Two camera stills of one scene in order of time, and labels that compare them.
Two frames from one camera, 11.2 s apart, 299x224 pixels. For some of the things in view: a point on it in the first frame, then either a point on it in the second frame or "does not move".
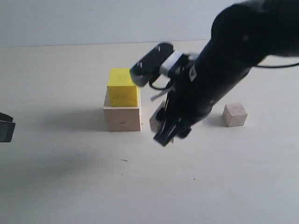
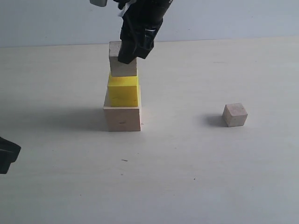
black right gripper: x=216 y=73 → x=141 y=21
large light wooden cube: x=122 y=118 does not move
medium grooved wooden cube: x=155 y=121 → x=119 y=68
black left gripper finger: x=5 y=117 → x=6 y=145
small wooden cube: x=234 y=115 does not move
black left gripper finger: x=6 y=131 → x=6 y=158
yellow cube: x=124 y=91 does not move
